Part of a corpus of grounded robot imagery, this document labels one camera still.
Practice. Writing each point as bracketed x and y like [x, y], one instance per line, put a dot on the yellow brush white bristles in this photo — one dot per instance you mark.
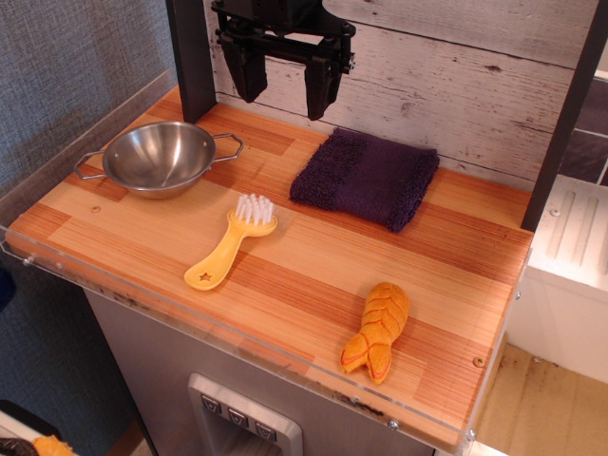
[253, 217]

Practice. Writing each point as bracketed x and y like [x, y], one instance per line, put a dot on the purple folded napkin towel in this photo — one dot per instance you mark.
[374, 179]

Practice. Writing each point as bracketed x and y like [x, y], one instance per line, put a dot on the orange plush shrimp toy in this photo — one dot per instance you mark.
[385, 315]

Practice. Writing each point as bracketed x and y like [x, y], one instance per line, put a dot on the silver dispenser panel with buttons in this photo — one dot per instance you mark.
[233, 424]

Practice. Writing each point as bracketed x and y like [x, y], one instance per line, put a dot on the clear acrylic edge guard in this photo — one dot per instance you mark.
[294, 298]

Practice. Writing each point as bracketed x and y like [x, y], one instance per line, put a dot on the dark left vertical post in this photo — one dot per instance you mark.
[192, 57]

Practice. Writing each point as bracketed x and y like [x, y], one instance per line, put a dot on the steel bowl with handles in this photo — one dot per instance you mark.
[162, 160]

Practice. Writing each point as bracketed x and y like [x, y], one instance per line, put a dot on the silver toy fridge cabinet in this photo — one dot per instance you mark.
[156, 361]

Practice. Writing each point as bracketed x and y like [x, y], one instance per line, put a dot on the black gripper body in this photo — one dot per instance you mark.
[291, 30]

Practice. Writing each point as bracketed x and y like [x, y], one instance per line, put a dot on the dark right vertical post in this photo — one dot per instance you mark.
[573, 104]

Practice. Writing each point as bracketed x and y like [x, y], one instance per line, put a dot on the white toy sink unit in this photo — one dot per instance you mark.
[559, 312]

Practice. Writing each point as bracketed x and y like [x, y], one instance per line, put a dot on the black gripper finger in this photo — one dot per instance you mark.
[246, 66]
[322, 80]

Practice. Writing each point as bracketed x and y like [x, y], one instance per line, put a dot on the dark vertical post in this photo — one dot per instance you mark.
[573, 104]
[192, 57]

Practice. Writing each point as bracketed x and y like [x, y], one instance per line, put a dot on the orange plush toy corner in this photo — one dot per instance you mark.
[52, 446]

